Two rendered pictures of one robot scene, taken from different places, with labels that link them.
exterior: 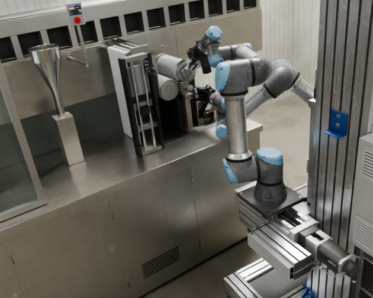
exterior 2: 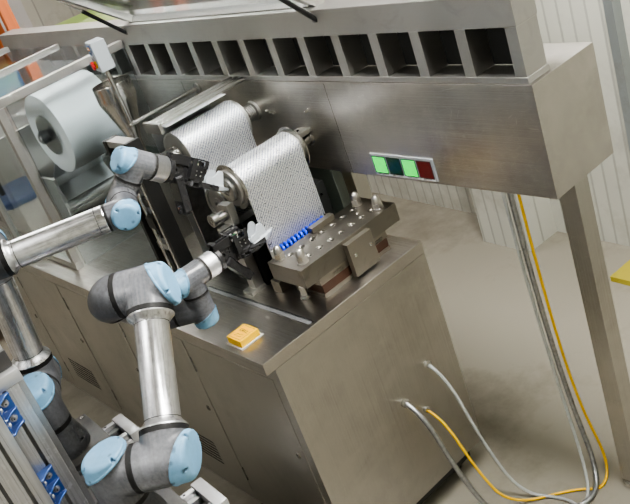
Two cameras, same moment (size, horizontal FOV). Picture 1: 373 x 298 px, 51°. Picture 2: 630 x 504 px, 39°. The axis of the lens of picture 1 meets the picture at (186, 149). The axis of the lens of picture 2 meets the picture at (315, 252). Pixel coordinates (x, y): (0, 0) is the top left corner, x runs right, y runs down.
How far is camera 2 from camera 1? 3.40 m
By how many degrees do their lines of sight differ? 77
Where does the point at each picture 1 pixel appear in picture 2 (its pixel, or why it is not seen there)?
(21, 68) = (160, 87)
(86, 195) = (84, 287)
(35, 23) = (157, 33)
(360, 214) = not seen: outside the picture
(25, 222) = (52, 276)
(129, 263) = not seen: hidden behind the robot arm
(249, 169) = not seen: hidden behind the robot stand
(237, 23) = (461, 107)
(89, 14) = (203, 31)
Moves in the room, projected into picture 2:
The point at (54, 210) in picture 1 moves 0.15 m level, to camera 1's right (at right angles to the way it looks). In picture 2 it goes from (66, 282) to (63, 300)
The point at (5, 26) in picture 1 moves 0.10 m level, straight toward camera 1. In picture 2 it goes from (136, 31) to (112, 42)
